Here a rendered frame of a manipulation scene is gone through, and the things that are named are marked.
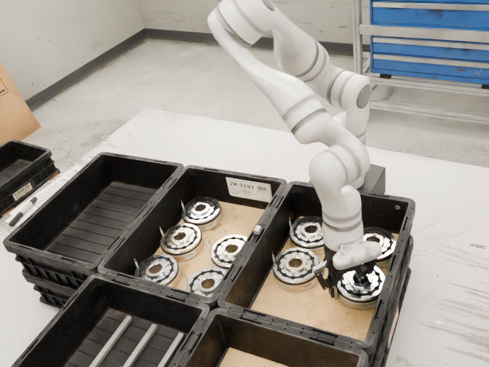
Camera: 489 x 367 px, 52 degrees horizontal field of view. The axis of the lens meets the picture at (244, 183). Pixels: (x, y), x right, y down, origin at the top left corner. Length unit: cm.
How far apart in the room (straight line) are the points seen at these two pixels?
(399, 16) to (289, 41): 192
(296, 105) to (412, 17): 205
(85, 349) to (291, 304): 44
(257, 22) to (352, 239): 42
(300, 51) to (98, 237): 73
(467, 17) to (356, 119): 160
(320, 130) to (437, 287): 58
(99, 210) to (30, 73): 297
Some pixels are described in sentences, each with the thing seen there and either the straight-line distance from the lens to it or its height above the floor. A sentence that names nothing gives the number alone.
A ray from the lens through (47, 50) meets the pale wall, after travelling 445.
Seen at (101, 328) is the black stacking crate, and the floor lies 83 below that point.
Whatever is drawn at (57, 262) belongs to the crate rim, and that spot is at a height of 92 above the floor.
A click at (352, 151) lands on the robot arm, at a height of 119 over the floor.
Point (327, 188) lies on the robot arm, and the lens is 83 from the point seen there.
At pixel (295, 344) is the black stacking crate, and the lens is 94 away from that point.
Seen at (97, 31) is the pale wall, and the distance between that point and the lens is 478.
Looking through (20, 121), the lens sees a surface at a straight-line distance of 400.
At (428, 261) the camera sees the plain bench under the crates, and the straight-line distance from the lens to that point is 134.
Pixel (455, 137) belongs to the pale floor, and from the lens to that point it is 306.
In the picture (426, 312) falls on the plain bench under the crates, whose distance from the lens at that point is 124.
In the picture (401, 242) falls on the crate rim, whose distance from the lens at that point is 106.
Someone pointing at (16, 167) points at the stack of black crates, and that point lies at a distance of 260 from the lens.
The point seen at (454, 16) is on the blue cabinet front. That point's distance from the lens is 280.
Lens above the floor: 167
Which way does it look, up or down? 37 degrees down
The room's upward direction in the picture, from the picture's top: 12 degrees counter-clockwise
